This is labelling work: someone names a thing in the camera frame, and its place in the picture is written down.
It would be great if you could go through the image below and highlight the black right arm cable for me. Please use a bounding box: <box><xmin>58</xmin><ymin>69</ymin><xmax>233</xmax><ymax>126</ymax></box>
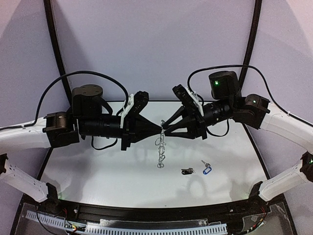
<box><xmin>187</xmin><ymin>64</ymin><xmax>291</xmax><ymax>116</ymax></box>

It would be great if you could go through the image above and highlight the silver key blue tag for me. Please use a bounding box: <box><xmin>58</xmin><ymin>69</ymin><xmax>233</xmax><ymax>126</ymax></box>
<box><xmin>201</xmin><ymin>160</ymin><xmax>212</xmax><ymax>175</ymax></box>

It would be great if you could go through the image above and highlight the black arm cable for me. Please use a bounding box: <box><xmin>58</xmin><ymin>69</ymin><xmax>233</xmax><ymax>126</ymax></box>
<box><xmin>21</xmin><ymin>70</ymin><xmax>130</xmax><ymax>128</ymax></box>
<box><xmin>187</xmin><ymin>64</ymin><xmax>291</xmax><ymax>116</ymax></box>

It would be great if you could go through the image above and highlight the silver key black tag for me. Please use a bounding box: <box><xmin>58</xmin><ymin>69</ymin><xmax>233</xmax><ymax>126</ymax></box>
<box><xmin>181</xmin><ymin>167</ymin><xmax>195</xmax><ymax>175</ymax></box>

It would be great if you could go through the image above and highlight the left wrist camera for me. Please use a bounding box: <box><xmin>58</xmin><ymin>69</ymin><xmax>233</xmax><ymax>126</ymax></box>
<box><xmin>120</xmin><ymin>91</ymin><xmax>149</xmax><ymax>126</ymax></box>

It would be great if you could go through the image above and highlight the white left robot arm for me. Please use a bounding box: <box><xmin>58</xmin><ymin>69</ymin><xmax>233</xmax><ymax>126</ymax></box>
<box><xmin>0</xmin><ymin>84</ymin><xmax>161</xmax><ymax>204</ymax></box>

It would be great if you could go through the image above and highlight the black frame post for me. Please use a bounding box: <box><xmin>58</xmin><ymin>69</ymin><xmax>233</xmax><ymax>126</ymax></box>
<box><xmin>239</xmin><ymin>0</ymin><xmax>262</xmax><ymax>91</ymax></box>
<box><xmin>43</xmin><ymin>0</ymin><xmax>71</xmax><ymax>105</ymax></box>

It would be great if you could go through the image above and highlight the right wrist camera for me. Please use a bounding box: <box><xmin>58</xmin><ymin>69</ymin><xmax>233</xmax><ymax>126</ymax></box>
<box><xmin>172</xmin><ymin>84</ymin><xmax>204</xmax><ymax>117</ymax></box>

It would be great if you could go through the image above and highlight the white slotted cable duct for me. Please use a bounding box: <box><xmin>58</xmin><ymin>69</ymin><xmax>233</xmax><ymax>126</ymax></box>
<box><xmin>22</xmin><ymin>210</ymin><xmax>228</xmax><ymax>235</ymax></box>

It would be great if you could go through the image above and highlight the black right frame post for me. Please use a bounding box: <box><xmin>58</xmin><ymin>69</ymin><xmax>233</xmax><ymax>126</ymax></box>
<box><xmin>239</xmin><ymin>0</ymin><xmax>262</xmax><ymax>91</ymax></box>

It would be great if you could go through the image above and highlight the black front rail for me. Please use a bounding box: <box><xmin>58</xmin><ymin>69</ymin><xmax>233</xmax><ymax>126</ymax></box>
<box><xmin>60</xmin><ymin>200</ymin><xmax>250</xmax><ymax>222</ymax></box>

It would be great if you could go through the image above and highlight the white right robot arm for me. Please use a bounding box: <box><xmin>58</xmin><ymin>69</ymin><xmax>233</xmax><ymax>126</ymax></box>
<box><xmin>162</xmin><ymin>71</ymin><xmax>313</xmax><ymax>203</ymax></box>

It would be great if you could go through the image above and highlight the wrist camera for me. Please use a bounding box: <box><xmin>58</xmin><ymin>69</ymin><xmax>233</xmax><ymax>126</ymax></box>
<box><xmin>172</xmin><ymin>84</ymin><xmax>204</xmax><ymax>117</ymax></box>
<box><xmin>120</xmin><ymin>91</ymin><xmax>149</xmax><ymax>126</ymax></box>

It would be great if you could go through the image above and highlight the black left frame post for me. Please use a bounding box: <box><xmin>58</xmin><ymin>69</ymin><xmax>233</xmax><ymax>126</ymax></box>
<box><xmin>43</xmin><ymin>0</ymin><xmax>71</xmax><ymax>105</ymax></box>

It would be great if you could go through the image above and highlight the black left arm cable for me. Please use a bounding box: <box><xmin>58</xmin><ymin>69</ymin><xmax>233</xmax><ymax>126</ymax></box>
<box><xmin>21</xmin><ymin>70</ymin><xmax>130</xmax><ymax>128</ymax></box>

